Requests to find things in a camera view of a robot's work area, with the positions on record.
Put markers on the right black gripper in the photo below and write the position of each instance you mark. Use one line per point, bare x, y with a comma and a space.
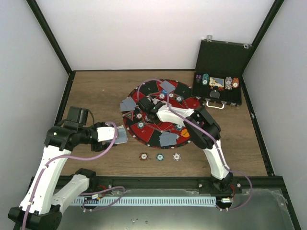
159, 102

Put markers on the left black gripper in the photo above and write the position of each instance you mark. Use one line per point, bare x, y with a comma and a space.
100, 147

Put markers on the blue card seat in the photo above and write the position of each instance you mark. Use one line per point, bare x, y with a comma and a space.
129, 103
168, 138
173, 88

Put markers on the dealt blue playing card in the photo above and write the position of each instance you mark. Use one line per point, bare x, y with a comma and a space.
124, 108

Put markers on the orange round blind button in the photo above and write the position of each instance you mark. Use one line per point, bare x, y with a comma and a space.
185, 133

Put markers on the red poker chip stack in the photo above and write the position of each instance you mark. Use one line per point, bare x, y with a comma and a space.
143, 156

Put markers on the teal poker chip stack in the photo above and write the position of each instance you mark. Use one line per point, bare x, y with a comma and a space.
160, 157

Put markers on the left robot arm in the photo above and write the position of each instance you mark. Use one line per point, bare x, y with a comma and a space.
71, 138

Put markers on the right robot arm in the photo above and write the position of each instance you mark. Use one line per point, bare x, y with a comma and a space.
203, 130

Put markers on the round red black poker mat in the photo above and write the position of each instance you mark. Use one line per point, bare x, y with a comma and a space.
163, 135

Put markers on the purple chips in case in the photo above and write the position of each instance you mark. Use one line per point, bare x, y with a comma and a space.
198, 78

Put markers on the teal chips in case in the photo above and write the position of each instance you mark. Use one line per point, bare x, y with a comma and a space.
205, 79

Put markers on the black round button in case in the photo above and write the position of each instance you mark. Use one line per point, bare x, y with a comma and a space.
214, 94

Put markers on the card box in case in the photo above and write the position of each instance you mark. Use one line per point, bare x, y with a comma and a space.
216, 82

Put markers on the black poker chip case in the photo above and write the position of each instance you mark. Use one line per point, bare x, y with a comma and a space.
220, 59

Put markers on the grey chips in case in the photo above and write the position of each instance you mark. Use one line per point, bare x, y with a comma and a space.
228, 83

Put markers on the orange chips in case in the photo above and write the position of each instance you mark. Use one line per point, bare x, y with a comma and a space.
235, 83

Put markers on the light blue slotted rail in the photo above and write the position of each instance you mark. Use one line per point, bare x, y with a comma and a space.
146, 201

